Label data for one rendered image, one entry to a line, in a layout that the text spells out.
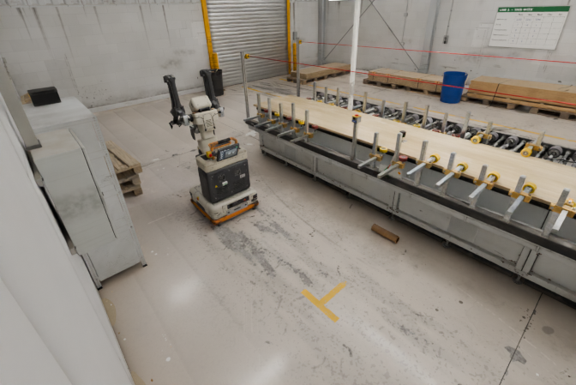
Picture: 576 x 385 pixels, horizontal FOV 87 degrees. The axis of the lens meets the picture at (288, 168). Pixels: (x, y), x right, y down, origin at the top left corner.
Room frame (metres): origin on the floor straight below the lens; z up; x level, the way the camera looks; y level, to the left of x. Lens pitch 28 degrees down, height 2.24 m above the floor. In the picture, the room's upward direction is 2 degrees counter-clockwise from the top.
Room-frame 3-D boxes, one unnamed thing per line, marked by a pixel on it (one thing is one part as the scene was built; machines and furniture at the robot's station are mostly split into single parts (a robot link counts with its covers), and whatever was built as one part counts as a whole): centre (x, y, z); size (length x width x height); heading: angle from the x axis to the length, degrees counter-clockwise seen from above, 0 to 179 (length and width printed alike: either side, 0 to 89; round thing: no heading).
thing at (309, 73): (11.20, -1.33, 0.23); 2.41 x 0.77 x 0.17; 132
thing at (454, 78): (7.60, -4.23, 0.36); 0.59 x 0.57 x 0.73; 131
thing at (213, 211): (3.20, 0.83, 0.16); 0.67 x 0.64 x 0.25; 39
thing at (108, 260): (2.42, 1.90, 0.78); 0.90 x 0.45 x 1.55; 41
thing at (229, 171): (3.13, 0.77, 0.59); 0.55 x 0.34 x 0.83; 129
